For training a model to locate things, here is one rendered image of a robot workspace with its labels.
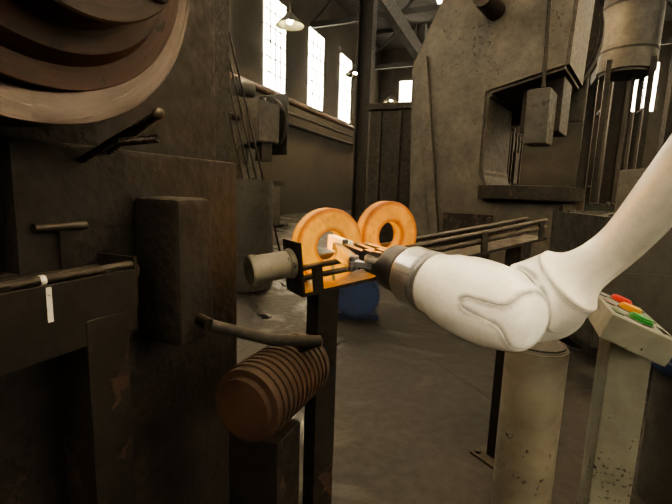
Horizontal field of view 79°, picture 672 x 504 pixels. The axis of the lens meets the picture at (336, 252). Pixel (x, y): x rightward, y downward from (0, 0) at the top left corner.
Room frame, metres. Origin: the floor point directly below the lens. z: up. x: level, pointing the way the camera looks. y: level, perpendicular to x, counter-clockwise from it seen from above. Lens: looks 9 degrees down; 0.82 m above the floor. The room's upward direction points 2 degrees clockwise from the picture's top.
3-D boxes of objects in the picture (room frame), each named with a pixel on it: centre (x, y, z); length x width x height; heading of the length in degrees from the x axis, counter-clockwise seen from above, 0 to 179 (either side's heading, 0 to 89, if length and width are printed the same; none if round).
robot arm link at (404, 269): (0.60, -0.13, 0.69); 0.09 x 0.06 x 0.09; 122
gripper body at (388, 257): (0.66, -0.09, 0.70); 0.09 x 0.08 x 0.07; 32
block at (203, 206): (0.68, 0.27, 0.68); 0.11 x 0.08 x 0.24; 67
